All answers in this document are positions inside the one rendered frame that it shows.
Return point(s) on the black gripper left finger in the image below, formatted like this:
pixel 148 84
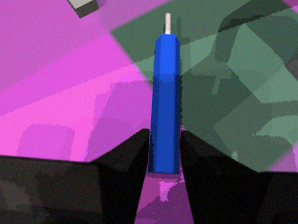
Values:
pixel 105 190

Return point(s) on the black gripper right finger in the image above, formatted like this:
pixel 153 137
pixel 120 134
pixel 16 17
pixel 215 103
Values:
pixel 223 191

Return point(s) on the blue stylus with white tip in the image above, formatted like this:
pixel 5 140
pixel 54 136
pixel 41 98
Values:
pixel 164 148

